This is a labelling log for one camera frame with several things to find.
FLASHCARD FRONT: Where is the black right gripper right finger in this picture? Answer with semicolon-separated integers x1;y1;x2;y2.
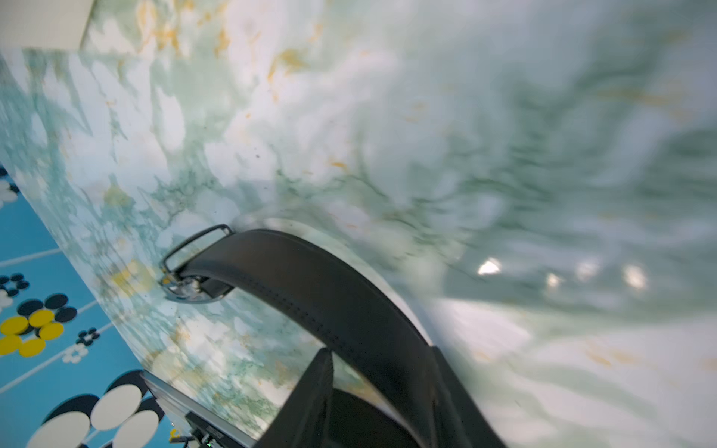
429;347;506;448

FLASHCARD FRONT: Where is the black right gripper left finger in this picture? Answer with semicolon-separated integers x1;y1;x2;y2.
254;348;334;448

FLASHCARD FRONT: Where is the white plastic storage tray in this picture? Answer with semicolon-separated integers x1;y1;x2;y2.
1;0;94;50

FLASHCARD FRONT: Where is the aluminium front frame rail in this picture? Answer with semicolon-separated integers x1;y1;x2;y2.
141;371;256;447

